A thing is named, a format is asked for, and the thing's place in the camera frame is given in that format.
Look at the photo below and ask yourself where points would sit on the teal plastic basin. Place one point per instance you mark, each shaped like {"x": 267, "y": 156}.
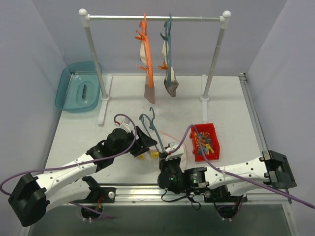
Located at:
{"x": 78, "y": 90}

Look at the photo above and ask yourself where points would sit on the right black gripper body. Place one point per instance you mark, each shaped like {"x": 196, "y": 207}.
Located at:
{"x": 166, "y": 162}

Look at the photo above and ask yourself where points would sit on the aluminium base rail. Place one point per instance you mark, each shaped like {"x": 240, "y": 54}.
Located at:
{"x": 160, "y": 194}

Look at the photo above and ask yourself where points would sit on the white clothes rack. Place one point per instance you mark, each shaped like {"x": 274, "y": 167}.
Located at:
{"x": 105, "y": 86}

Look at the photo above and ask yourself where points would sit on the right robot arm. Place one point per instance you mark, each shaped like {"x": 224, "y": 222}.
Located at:
{"x": 271, "y": 169}

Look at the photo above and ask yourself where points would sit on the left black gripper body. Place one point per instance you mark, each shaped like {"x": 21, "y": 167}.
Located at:
{"x": 139, "y": 141}

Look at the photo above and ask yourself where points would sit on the blue hanger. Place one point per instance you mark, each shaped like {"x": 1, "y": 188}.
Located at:
{"x": 152, "y": 127}
{"x": 167, "y": 37}

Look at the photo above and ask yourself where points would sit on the red plastic bin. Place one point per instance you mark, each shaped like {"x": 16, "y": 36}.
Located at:
{"x": 208, "y": 127}

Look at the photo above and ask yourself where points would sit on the orange clothespin on blue hanger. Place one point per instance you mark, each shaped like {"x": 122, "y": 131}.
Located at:
{"x": 164, "y": 66}

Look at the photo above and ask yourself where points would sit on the beige brown underwear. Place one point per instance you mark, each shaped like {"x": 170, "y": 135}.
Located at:
{"x": 149, "y": 93}

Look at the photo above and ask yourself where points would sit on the grey beige underwear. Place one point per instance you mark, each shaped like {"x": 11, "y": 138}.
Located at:
{"x": 170, "y": 81}

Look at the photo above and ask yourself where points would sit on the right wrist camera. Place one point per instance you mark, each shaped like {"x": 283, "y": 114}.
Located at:
{"x": 174, "y": 151}

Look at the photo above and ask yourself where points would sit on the orange plastic hanger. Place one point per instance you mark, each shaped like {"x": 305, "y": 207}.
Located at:
{"x": 142, "y": 36}

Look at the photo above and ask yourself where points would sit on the colourful clothespins pile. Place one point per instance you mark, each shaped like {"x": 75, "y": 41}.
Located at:
{"x": 203, "y": 142}

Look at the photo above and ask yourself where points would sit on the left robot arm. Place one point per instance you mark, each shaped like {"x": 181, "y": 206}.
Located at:
{"x": 33, "y": 196}

